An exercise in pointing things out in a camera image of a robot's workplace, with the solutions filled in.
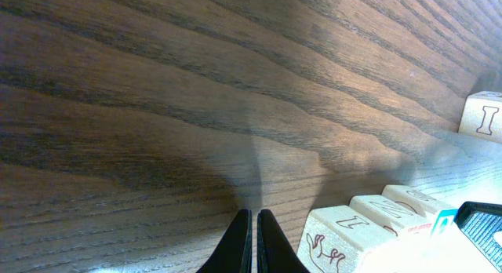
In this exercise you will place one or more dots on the blue number 2 block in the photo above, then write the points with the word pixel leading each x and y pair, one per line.
pixel 440 214

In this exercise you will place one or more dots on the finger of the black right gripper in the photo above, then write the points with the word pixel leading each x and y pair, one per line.
pixel 479 222

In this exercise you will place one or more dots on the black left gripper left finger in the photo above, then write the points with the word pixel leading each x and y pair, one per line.
pixel 233 254

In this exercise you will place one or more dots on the red letter I block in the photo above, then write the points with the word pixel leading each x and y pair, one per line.
pixel 394 218

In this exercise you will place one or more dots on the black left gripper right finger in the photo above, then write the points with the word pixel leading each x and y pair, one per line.
pixel 274 252

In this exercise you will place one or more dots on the red letter A block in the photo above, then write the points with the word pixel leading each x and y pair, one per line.
pixel 339 239

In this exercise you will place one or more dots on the red letter E block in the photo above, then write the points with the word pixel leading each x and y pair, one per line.
pixel 482 116

